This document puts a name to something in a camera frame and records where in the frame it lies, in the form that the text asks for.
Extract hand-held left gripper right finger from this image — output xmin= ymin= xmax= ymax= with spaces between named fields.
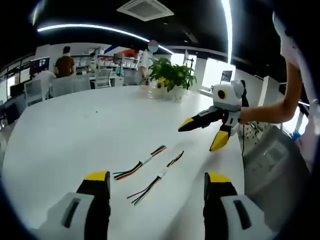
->
xmin=202 ymin=171 xmax=279 ymax=240

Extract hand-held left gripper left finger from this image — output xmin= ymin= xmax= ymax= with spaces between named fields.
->
xmin=32 ymin=170 xmax=111 ymax=240

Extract JST connector with multicoloured wires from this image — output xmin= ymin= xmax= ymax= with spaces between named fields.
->
xmin=112 ymin=159 xmax=148 ymax=181
xmin=126 ymin=171 xmax=165 ymax=207

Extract JST socket with dark wires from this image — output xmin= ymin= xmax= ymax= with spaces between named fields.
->
xmin=159 ymin=150 xmax=185 ymax=176

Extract JST socket with orange wires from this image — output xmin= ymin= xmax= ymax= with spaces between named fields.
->
xmin=144 ymin=144 xmax=168 ymax=163

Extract green potted plant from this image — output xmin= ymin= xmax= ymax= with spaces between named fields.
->
xmin=147 ymin=57 xmax=197 ymax=102

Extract monitor on black stand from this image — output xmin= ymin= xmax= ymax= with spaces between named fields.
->
xmin=184 ymin=49 xmax=196 ymax=90

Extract clear glass container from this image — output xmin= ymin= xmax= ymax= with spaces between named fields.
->
xmin=139 ymin=84 xmax=161 ymax=100

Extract grey mesh office chair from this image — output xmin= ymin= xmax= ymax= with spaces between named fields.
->
xmin=243 ymin=124 xmax=311 ymax=227

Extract straight ceiling light strip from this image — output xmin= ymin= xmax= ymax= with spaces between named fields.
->
xmin=220 ymin=0 xmax=234 ymax=65

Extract white mesh office chair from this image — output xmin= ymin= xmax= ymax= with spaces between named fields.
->
xmin=94 ymin=68 xmax=114 ymax=89

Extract white storage shelves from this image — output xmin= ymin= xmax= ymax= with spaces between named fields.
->
xmin=72 ymin=47 xmax=141 ymax=74

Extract wide grey chair back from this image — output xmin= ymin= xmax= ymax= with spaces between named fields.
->
xmin=50 ymin=74 xmax=92 ymax=97

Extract ceiling air conditioner vent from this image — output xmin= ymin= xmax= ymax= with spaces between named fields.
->
xmin=116 ymin=0 xmax=175 ymax=21

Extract curved ceiling light strip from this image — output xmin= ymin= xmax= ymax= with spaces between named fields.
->
xmin=37 ymin=23 xmax=174 ymax=55

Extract dark monitor screen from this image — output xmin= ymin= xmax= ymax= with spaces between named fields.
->
xmin=29 ymin=56 xmax=51 ymax=75

